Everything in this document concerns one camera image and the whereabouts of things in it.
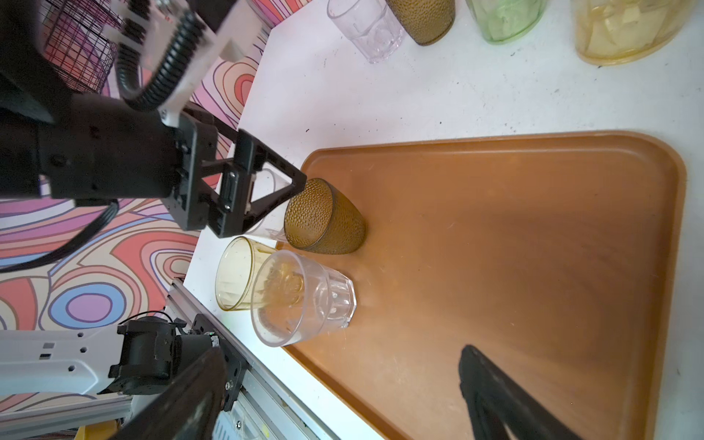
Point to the brown short glass front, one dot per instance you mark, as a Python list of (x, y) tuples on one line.
[(322, 220)]

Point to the yellow short plastic glass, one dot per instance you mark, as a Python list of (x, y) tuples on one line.
[(237, 272)]

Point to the green short glass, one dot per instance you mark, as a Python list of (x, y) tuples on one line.
[(502, 21)]

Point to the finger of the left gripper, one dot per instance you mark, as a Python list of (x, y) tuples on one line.
[(256, 183)]

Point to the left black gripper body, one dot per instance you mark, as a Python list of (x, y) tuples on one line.
[(105, 150)]

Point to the brown plastic tray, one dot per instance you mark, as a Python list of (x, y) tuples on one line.
[(554, 255)]

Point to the brown tall glass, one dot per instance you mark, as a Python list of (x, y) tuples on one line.
[(425, 21)]

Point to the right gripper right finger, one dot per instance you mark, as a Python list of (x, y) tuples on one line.
[(498, 407)]

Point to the left black wire basket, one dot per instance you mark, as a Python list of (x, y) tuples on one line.
[(72, 39)]

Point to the clear faceted glass front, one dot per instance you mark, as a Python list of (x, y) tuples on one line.
[(295, 299)]

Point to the yellow tall glass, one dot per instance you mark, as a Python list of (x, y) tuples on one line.
[(616, 32)]

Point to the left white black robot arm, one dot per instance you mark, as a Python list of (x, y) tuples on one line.
[(99, 151)]

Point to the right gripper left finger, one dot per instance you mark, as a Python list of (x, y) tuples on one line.
[(189, 407)]

